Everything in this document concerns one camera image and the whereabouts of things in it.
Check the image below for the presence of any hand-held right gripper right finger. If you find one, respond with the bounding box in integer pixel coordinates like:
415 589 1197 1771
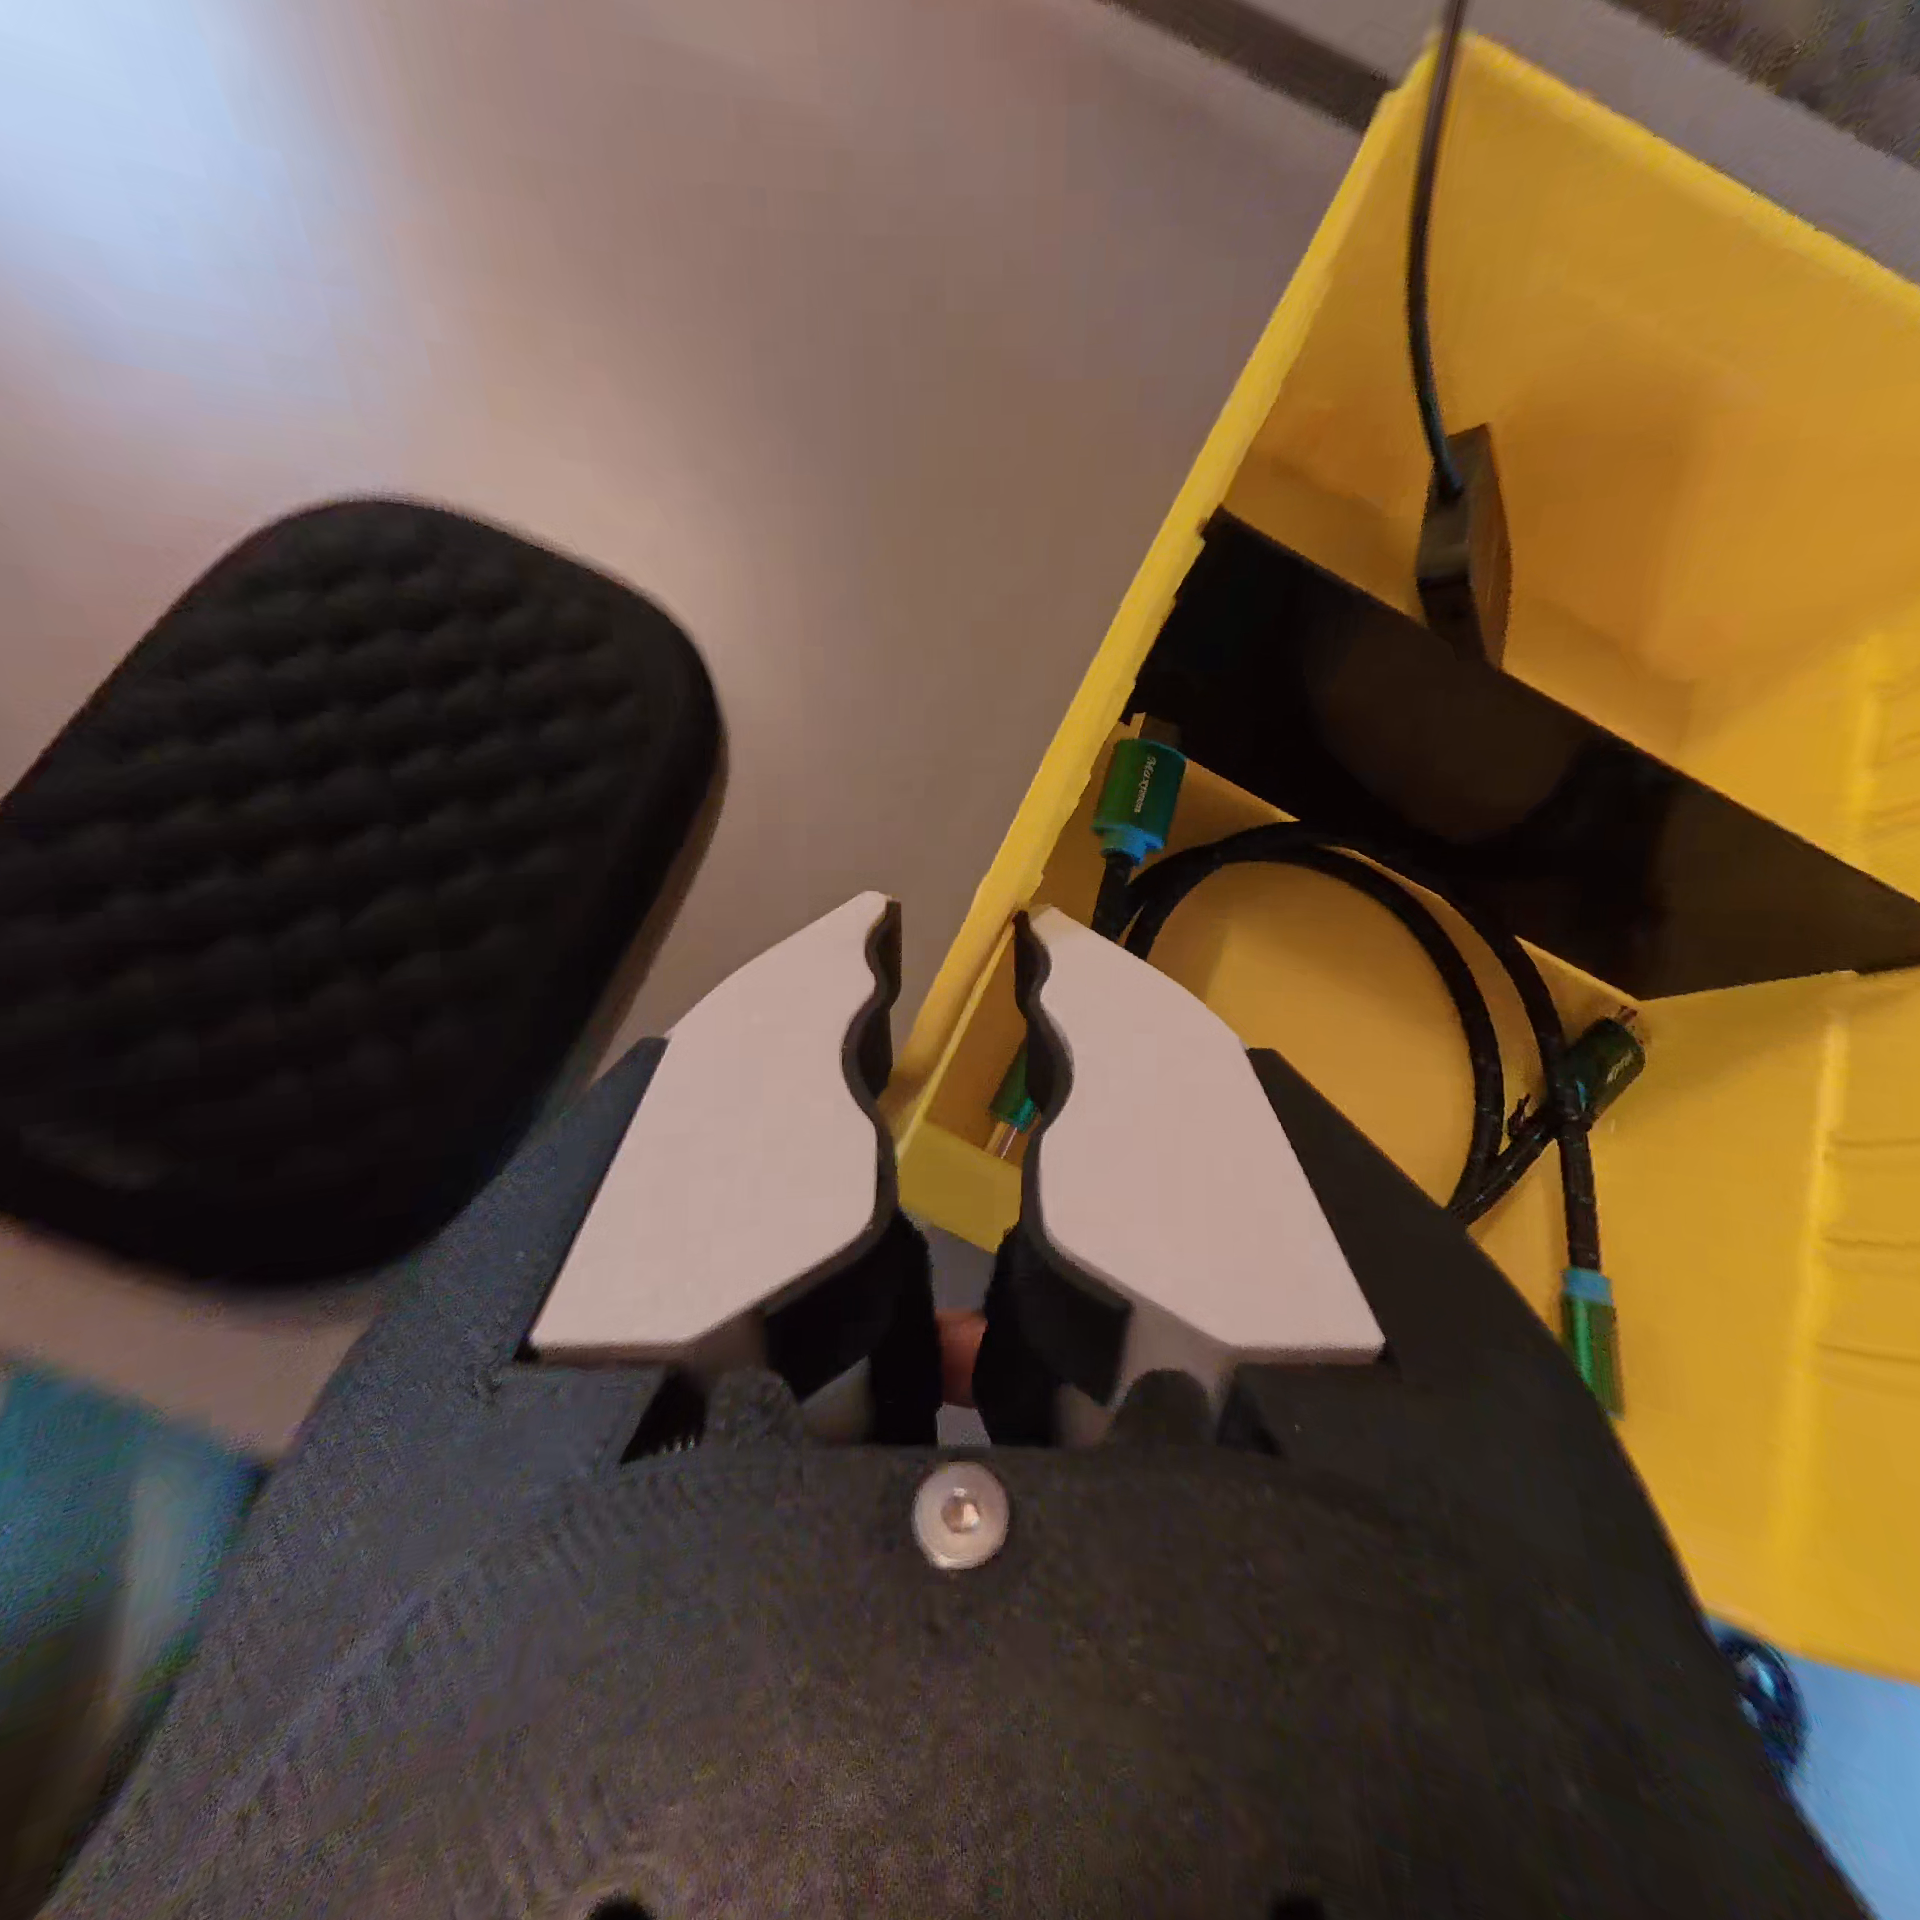
1008 904 1386 1375

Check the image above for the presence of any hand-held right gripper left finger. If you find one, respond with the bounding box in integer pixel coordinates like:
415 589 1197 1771
527 890 921 1375

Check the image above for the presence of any green cylindrical tool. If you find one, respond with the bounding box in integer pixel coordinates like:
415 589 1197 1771
983 1042 1047 1168

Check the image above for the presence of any yellow plastic box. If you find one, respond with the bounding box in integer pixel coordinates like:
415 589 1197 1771
873 27 1920 1685

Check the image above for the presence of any black textured pad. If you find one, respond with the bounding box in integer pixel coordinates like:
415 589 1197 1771
0 498 730 1289

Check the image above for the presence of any black glossy divider panel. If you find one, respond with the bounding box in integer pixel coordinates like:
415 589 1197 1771
1122 508 1920 1003

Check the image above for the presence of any green plug hdmi cable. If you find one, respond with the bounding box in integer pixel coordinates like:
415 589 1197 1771
1087 731 1648 1420

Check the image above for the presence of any black adapter cable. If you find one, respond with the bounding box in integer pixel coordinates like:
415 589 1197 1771
1400 0 1518 666

